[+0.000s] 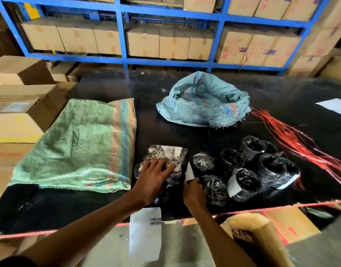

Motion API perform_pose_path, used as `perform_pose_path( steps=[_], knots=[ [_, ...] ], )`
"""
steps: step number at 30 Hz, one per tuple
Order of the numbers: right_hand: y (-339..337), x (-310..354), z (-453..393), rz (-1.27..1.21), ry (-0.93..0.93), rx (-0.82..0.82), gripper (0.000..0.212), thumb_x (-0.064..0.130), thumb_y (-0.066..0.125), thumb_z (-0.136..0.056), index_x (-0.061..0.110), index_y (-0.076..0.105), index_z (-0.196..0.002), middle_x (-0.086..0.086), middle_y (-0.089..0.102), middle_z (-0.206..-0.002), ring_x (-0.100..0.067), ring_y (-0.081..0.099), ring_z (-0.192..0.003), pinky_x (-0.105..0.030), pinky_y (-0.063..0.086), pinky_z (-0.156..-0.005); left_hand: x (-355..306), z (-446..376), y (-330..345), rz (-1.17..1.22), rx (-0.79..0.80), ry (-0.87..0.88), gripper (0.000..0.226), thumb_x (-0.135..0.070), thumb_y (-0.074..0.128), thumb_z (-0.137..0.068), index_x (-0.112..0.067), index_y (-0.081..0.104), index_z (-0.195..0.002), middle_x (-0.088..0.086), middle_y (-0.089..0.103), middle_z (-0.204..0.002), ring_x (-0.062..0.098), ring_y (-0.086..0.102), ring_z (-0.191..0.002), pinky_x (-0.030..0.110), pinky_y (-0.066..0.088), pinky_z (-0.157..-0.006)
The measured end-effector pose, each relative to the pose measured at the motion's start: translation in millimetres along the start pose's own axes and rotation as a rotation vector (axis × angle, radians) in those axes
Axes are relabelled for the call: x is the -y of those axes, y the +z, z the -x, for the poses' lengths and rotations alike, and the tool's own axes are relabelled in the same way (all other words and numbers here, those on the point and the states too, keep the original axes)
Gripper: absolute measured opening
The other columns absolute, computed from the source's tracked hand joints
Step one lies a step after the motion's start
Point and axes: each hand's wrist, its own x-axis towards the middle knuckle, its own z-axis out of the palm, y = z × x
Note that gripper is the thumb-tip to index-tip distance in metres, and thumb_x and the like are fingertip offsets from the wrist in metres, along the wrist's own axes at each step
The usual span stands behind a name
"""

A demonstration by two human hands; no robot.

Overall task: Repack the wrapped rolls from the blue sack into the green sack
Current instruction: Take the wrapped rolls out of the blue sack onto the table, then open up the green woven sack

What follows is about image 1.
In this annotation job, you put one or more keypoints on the person's right hand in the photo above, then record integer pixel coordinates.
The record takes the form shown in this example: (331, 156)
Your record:
(194, 194)

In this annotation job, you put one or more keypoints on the person's left hand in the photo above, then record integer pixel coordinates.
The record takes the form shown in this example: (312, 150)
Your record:
(152, 183)

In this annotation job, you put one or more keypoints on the pile of black packets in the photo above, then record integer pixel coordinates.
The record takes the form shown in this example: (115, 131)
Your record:
(245, 183)

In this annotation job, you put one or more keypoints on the green woven sack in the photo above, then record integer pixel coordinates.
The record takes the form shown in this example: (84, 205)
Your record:
(76, 147)

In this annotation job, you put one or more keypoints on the blue woven sack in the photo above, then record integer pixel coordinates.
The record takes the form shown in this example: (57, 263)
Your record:
(203, 94)

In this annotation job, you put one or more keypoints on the person's left forearm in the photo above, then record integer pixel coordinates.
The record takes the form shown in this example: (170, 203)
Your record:
(81, 233)

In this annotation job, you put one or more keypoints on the person's right forearm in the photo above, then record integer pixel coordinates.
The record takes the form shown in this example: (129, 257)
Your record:
(220, 239)

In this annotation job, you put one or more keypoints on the white paper label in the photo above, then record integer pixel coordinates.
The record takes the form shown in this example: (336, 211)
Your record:
(145, 239)

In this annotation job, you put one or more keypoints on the open brown waste box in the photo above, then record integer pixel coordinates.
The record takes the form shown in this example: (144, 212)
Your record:
(259, 228)

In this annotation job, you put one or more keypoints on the flattened red printed carton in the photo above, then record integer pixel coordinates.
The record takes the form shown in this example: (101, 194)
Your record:
(295, 222)

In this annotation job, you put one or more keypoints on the rows of plain taped boxes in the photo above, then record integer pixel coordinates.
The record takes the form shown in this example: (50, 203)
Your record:
(144, 43)

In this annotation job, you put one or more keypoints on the pile of brown cardboard boxes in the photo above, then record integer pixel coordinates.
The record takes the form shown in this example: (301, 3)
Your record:
(17, 127)

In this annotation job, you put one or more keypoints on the blue metal shelf rack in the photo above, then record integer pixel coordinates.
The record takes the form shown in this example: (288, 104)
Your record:
(121, 33)

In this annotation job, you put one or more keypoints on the white paper sheet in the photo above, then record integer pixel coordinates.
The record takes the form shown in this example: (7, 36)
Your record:
(334, 107)

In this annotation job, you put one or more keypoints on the flat cardboard sheet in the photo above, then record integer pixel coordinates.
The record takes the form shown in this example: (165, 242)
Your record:
(156, 3)

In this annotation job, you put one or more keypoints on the large open cardboard box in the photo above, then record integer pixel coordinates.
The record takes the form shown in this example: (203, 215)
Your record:
(335, 70)

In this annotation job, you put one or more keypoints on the tall stack of printed cartons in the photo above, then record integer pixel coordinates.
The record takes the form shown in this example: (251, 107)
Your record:
(317, 41)

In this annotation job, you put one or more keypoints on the yellow vertical post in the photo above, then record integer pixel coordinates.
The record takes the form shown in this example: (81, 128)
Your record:
(31, 11)

